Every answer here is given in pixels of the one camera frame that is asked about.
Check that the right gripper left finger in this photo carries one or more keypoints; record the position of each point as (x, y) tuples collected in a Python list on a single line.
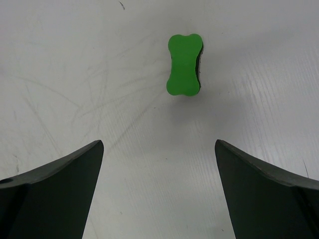
[(53, 200)]

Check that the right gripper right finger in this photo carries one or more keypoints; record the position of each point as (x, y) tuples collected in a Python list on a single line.
[(265, 201)]

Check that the green whiteboard eraser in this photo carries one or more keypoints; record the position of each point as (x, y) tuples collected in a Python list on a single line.
[(185, 52)]

